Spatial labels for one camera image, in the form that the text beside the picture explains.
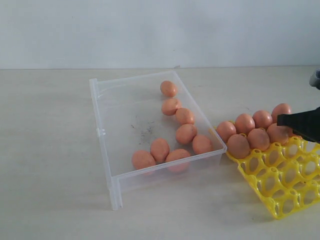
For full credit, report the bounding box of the brown egg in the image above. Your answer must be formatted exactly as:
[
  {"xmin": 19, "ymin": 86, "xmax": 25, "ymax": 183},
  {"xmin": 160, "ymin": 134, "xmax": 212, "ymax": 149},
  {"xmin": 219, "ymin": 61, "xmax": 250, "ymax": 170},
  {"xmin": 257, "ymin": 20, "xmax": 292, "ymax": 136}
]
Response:
[
  {"xmin": 215, "ymin": 121, "xmax": 237, "ymax": 143},
  {"xmin": 192, "ymin": 134, "xmax": 214, "ymax": 155},
  {"xmin": 150, "ymin": 138, "xmax": 170, "ymax": 164},
  {"xmin": 131, "ymin": 150, "xmax": 156, "ymax": 170},
  {"xmin": 160, "ymin": 80, "xmax": 178, "ymax": 98},
  {"xmin": 266, "ymin": 123, "xmax": 290, "ymax": 145},
  {"xmin": 227, "ymin": 134, "xmax": 250, "ymax": 159},
  {"xmin": 252, "ymin": 110, "xmax": 273, "ymax": 130},
  {"xmin": 165, "ymin": 148, "xmax": 192, "ymax": 174},
  {"xmin": 175, "ymin": 123, "xmax": 198, "ymax": 145},
  {"xmin": 175, "ymin": 107, "xmax": 195, "ymax": 125},
  {"xmin": 247, "ymin": 128, "xmax": 270, "ymax": 151},
  {"xmin": 289, "ymin": 132, "xmax": 303, "ymax": 140},
  {"xmin": 161, "ymin": 98, "xmax": 182, "ymax": 116},
  {"xmin": 271, "ymin": 103, "xmax": 292, "ymax": 123},
  {"xmin": 234, "ymin": 113, "xmax": 255, "ymax": 135}
]

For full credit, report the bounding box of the yellow plastic egg tray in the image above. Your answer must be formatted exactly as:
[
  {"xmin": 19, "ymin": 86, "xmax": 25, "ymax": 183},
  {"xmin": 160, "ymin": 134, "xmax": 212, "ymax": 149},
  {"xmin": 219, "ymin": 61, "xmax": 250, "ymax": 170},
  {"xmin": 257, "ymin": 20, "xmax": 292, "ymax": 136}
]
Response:
[{"xmin": 226, "ymin": 136, "xmax": 320, "ymax": 219}]

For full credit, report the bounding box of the clear plastic box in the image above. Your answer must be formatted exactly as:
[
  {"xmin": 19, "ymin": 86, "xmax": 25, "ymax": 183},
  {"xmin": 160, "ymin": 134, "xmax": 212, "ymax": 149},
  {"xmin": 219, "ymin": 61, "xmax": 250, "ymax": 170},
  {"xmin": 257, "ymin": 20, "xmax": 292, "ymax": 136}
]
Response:
[{"xmin": 89, "ymin": 70, "xmax": 227, "ymax": 210}]

